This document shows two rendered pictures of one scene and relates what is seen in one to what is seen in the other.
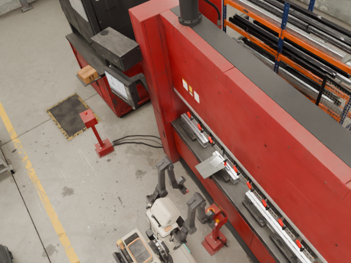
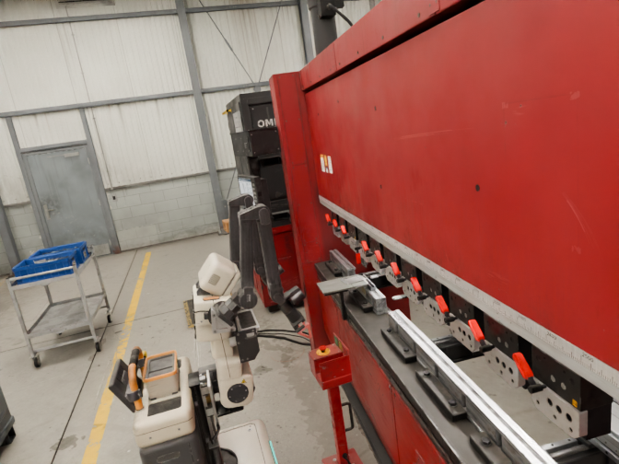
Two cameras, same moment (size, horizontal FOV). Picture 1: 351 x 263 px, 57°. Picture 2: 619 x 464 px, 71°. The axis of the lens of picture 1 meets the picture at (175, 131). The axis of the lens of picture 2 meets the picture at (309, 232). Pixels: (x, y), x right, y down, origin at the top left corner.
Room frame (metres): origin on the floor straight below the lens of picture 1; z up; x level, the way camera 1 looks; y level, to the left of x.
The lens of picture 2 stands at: (-0.63, -0.67, 1.93)
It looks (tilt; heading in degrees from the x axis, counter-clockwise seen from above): 14 degrees down; 13
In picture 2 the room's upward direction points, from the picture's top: 8 degrees counter-clockwise
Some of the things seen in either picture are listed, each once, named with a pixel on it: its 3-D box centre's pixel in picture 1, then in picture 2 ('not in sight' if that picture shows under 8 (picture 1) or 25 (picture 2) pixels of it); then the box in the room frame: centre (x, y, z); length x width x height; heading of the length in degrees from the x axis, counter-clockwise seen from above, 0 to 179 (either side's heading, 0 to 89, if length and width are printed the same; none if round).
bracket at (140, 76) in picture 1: (140, 87); (285, 218); (2.90, 0.32, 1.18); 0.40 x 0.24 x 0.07; 22
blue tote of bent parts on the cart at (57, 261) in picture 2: not in sight; (47, 267); (2.92, 2.84, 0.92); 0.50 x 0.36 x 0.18; 117
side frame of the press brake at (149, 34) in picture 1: (186, 88); (344, 218); (2.77, -0.22, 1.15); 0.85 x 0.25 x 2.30; 112
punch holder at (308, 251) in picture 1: (311, 248); (473, 318); (0.71, -0.86, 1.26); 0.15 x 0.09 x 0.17; 22
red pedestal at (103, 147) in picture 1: (96, 133); not in sight; (2.96, 1.10, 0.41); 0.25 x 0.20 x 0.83; 112
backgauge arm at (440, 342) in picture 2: not in sight; (484, 338); (1.38, -1.00, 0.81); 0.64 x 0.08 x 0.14; 112
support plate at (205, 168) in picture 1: (210, 166); (341, 284); (1.74, -0.28, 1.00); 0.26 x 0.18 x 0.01; 112
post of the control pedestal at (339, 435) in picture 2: (215, 228); (337, 421); (1.32, -0.24, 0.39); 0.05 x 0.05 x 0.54; 28
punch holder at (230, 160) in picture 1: (232, 157); (369, 244); (1.63, -0.48, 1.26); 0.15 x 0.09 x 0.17; 22
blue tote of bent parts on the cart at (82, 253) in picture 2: not in sight; (60, 256); (3.31, 3.01, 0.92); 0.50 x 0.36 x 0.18; 117
